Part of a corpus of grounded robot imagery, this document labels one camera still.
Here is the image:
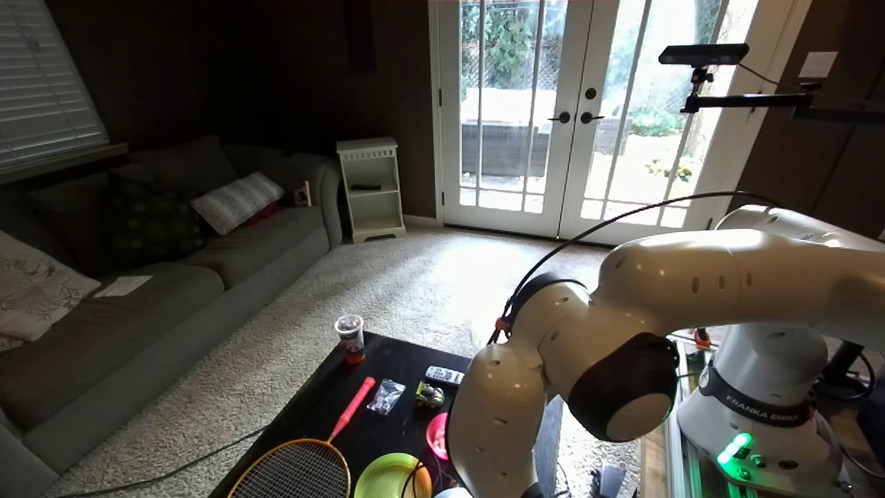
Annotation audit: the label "grey fabric sofa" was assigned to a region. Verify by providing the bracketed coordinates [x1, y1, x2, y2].
[0, 134, 345, 498]

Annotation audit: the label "black camera on boom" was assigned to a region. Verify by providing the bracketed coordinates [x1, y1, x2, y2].
[656, 40, 885, 118]

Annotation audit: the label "white small shelf cabinet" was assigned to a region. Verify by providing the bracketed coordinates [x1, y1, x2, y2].
[335, 134, 410, 245]

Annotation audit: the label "white wall switch plate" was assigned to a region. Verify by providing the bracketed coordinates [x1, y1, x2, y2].
[796, 47, 841, 79]

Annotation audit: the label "orange rim badminton racket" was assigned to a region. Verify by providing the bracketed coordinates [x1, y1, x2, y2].
[227, 374, 378, 498]

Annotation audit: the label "white french doors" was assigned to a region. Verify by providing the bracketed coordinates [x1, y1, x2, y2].
[427, 0, 785, 248]

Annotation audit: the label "small white blue device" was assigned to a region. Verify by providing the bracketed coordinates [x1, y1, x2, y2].
[422, 363, 468, 388]

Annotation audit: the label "dark patterned cushion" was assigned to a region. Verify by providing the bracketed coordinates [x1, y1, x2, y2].
[96, 175, 211, 270]

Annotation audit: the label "black coffee table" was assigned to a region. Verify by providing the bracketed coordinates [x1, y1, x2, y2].
[207, 328, 481, 498]

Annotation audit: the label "beige square pillow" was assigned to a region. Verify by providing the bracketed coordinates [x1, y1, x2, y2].
[0, 229, 103, 353]

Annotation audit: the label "white striped pillow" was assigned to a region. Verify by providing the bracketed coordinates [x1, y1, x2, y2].
[192, 168, 288, 237]

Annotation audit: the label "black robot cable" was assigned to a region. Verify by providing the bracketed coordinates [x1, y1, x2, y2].
[496, 187, 743, 345]

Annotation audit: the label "white paper sheet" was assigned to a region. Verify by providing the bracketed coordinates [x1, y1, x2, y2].
[92, 270, 154, 300]

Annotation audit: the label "thin black floor cable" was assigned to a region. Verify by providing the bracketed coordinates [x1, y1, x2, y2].
[64, 426, 272, 498]

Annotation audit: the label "clear plastic bag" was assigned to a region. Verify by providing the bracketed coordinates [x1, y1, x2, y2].
[366, 375, 410, 418]

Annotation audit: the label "white window blinds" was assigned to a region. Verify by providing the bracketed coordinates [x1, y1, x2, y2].
[0, 0, 115, 182]

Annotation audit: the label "small green black object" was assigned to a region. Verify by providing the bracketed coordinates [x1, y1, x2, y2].
[413, 378, 447, 411]

